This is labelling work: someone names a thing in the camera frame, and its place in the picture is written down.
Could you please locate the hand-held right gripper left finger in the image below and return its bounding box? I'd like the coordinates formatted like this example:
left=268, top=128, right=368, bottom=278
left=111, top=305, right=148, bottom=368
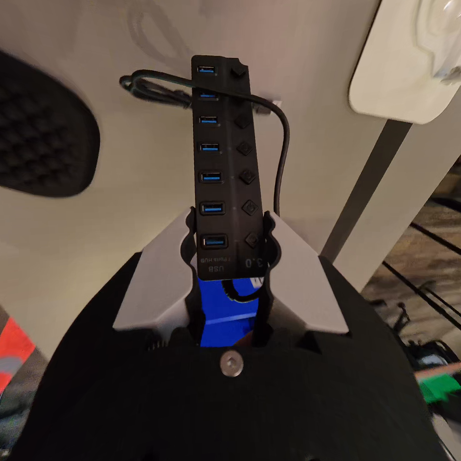
left=113, top=209, right=204, bottom=345

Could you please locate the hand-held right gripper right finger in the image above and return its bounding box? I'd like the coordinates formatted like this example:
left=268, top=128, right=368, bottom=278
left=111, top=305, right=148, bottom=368
left=258, top=211, right=351, bottom=345

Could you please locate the blue plastic bin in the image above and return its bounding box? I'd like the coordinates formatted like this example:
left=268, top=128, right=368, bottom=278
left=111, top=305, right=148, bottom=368
left=198, top=278, right=260, bottom=348

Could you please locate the black hub cable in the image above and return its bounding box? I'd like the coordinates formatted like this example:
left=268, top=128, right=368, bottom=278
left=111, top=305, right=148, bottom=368
left=119, top=70, right=291, bottom=303

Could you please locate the black metal rack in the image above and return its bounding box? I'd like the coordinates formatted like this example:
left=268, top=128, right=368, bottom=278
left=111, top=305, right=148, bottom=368
left=368, top=209, right=461, bottom=339

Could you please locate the orange plastic object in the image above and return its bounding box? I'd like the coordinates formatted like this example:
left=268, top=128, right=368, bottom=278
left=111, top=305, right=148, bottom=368
left=0, top=317, right=36, bottom=393

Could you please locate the green plastic bin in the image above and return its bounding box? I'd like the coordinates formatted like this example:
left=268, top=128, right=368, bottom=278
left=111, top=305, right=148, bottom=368
left=420, top=375, right=461, bottom=405

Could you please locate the black wrist rest pad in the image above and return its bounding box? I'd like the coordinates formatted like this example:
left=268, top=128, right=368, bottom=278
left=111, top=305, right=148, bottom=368
left=0, top=51, right=101, bottom=199

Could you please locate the white stand base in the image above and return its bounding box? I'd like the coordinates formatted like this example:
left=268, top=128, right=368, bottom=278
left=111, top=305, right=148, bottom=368
left=349, top=0, right=461, bottom=124

